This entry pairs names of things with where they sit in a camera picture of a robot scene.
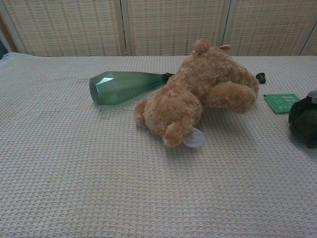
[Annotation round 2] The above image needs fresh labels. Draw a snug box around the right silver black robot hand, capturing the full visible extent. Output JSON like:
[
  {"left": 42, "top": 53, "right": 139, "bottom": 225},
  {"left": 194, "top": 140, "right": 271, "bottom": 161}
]
[{"left": 288, "top": 90, "right": 317, "bottom": 128}]

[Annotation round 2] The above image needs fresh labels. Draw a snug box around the beige waffle weave tablecloth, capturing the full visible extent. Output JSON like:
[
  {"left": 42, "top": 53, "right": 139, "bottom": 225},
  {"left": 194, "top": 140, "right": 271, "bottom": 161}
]
[{"left": 0, "top": 52, "right": 317, "bottom": 238}]

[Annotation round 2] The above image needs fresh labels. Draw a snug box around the brown plush teddy bear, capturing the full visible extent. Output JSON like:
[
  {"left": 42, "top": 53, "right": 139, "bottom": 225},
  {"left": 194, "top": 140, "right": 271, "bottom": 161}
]
[{"left": 133, "top": 38, "right": 260, "bottom": 148}]

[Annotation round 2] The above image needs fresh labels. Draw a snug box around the green tea packet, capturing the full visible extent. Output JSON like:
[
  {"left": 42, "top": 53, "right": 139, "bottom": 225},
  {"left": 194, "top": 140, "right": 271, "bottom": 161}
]
[{"left": 263, "top": 93, "right": 302, "bottom": 115}]

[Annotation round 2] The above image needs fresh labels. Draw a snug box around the small black plastic cap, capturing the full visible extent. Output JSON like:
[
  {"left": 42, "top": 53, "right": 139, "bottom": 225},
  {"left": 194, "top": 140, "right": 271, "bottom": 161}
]
[{"left": 256, "top": 72, "right": 268, "bottom": 85}]

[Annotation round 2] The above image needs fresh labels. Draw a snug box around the woven bamboo screen panel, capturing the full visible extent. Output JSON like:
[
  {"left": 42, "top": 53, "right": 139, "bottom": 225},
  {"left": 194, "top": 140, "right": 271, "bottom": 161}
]
[
  {"left": 121, "top": 0, "right": 232, "bottom": 57},
  {"left": 301, "top": 32, "right": 317, "bottom": 57},
  {"left": 0, "top": 0, "right": 126, "bottom": 57},
  {"left": 222, "top": 0, "right": 317, "bottom": 57}
]

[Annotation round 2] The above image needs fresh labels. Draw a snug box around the black round bowl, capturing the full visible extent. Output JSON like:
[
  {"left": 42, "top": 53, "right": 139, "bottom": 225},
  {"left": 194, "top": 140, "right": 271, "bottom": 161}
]
[{"left": 290, "top": 113, "right": 317, "bottom": 149}]

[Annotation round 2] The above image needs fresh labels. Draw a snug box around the green plastic spray bottle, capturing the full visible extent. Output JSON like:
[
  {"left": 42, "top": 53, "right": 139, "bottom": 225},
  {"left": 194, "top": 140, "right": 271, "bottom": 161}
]
[{"left": 89, "top": 70, "right": 174, "bottom": 106}]

